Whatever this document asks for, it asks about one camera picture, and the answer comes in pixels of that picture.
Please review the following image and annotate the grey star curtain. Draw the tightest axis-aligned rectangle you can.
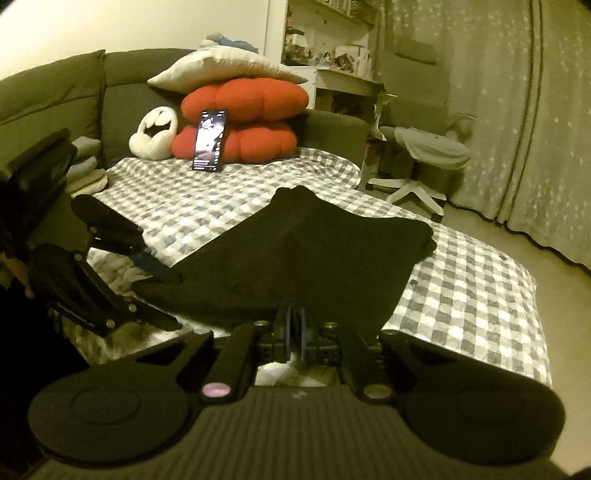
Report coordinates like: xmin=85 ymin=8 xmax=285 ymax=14
xmin=377 ymin=1 xmax=590 ymax=266

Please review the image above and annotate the cream white pillow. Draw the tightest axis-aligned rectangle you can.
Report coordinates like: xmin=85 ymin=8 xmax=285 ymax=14
xmin=147 ymin=46 xmax=307 ymax=94

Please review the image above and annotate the black smartphone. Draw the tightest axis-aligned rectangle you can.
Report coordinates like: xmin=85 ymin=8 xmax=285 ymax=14
xmin=191 ymin=110 xmax=226 ymax=172

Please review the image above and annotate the orange flower cushion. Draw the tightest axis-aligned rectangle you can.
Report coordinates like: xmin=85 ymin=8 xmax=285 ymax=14
xmin=171 ymin=78 xmax=308 ymax=164

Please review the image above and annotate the folded grey clothes stack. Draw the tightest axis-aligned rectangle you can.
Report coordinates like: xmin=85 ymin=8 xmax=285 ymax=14
xmin=65 ymin=136 xmax=108 ymax=197

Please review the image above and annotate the grey white office chair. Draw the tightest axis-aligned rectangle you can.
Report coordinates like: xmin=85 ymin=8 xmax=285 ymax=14
xmin=366 ymin=35 xmax=475 ymax=221

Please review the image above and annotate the grey white checkered quilt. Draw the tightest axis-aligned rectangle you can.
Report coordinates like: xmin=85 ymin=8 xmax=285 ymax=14
xmin=87 ymin=148 xmax=552 ymax=384

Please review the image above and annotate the white desk with shelves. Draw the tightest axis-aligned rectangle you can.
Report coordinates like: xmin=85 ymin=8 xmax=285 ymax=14
xmin=263 ymin=1 xmax=380 ymax=110

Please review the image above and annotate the black garment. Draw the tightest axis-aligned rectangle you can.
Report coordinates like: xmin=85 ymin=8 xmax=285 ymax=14
xmin=132 ymin=186 xmax=436 ymax=340

